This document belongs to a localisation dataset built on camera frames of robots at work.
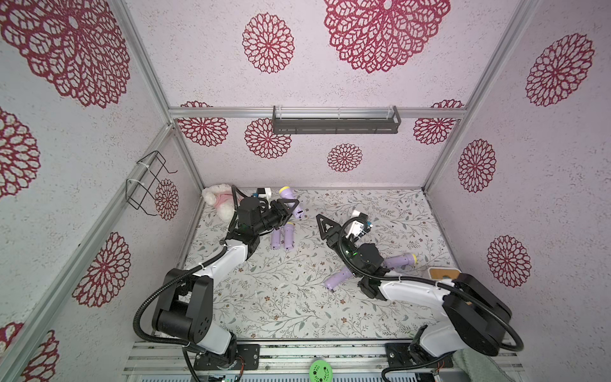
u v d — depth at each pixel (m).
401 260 0.93
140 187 0.75
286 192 0.81
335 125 0.94
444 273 0.88
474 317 0.43
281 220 0.75
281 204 0.76
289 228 1.03
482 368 0.70
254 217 0.66
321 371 0.68
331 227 0.66
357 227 0.70
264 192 0.80
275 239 1.00
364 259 0.59
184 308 0.44
